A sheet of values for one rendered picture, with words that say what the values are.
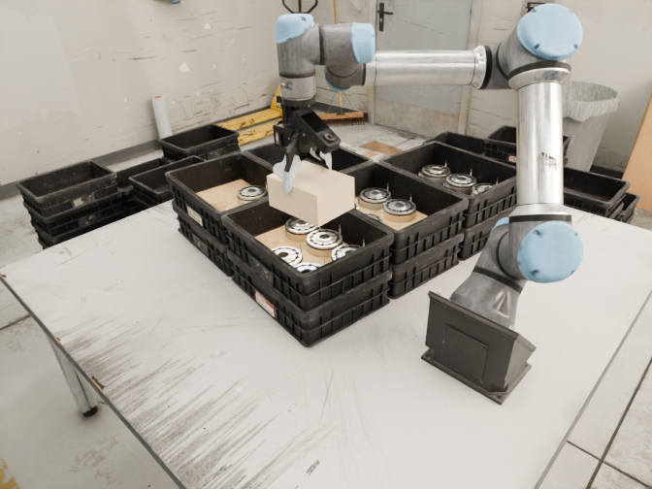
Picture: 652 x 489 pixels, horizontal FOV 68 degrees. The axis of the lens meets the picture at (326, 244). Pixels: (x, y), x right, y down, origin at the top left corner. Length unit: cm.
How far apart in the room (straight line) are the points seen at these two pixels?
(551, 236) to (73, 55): 392
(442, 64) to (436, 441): 80
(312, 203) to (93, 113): 361
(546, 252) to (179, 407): 83
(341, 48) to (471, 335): 65
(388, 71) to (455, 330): 59
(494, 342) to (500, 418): 17
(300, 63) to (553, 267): 62
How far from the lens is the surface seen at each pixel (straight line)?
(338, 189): 106
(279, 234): 146
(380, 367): 121
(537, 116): 105
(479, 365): 114
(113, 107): 458
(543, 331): 139
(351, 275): 120
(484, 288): 111
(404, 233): 127
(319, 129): 103
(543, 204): 102
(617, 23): 400
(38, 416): 235
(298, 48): 101
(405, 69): 115
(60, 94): 441
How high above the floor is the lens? 156
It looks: 32 degrees down
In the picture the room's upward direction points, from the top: 2 degrees counter-clockwise
